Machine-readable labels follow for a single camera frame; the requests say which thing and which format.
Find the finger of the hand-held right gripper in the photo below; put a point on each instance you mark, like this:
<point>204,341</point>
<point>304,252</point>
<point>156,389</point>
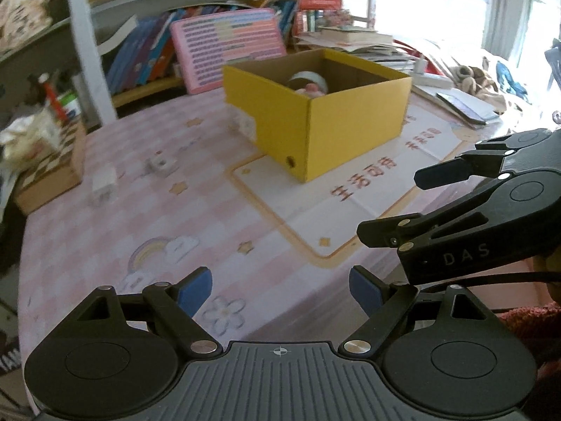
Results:
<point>442,171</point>
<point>385,232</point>

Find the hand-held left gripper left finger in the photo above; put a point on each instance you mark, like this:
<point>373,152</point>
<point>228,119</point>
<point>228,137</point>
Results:
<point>195,291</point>

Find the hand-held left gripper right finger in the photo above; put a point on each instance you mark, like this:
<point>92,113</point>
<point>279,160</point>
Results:
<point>366,291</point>

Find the yellow cardboard box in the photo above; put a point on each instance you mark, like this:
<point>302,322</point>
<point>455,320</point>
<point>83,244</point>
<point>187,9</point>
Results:
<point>350,127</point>

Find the pink plush toy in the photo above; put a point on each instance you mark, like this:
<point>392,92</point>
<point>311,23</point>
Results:
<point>311,90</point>

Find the clear tape roll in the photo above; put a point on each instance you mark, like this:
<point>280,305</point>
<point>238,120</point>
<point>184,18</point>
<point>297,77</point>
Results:
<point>307,76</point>

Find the black smartphone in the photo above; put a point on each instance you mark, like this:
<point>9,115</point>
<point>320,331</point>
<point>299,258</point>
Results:
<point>460,107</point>

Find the white notebook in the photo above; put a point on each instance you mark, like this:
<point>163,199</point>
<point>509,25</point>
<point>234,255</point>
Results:
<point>480,105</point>

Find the white desk mat orange border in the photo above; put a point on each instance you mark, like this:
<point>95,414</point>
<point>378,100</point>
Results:
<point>307,215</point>

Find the white power strip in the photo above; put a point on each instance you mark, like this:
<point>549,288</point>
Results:
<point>434,81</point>

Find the beige plush cloth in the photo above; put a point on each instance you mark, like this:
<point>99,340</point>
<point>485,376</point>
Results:
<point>471,79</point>

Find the red fleece cloth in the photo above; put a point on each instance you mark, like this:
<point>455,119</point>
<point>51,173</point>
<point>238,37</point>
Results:
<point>530,329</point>

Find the pink checked tablecloth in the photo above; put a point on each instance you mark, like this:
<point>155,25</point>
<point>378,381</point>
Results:
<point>131,210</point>

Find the white charger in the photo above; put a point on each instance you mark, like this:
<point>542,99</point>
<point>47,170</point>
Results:
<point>420,66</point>

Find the blue cloth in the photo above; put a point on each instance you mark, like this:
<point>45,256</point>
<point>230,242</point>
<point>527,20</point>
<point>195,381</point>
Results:
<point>508,76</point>

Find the small white block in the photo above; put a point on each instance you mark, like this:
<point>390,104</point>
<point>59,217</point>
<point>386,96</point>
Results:
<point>161,165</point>

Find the pile of papers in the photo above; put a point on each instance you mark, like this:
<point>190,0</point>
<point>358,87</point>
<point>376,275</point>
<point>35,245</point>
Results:
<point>372,50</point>

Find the small white box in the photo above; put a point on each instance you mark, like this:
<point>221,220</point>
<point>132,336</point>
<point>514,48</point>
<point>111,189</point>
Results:
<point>104,184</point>

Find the thick book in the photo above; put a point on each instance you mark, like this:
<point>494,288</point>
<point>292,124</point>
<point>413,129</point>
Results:
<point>355,35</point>

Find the grey curtain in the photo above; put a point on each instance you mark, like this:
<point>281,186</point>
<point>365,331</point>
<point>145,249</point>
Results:
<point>504,13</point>

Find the checkered wooden box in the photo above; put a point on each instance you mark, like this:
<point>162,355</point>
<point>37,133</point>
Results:
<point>48,171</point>

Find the red box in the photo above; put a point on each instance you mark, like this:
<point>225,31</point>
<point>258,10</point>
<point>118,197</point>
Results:
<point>317,2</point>

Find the green white bottle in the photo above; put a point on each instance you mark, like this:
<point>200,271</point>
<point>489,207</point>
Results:
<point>72,105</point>

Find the crumpled white plastic bag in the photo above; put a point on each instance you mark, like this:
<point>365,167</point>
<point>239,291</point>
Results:
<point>30,136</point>

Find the row of children's books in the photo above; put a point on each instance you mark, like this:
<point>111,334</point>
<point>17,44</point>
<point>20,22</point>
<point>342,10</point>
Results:
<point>144,57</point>

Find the pink learning board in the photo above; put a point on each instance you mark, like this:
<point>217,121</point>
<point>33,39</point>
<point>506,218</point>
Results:
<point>228,48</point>

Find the white bookshelf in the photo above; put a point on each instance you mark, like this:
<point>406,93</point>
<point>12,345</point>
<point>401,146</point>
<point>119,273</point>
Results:
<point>85,52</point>

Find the patterned cloth bundle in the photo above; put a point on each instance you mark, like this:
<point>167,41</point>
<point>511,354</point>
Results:
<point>30,8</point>

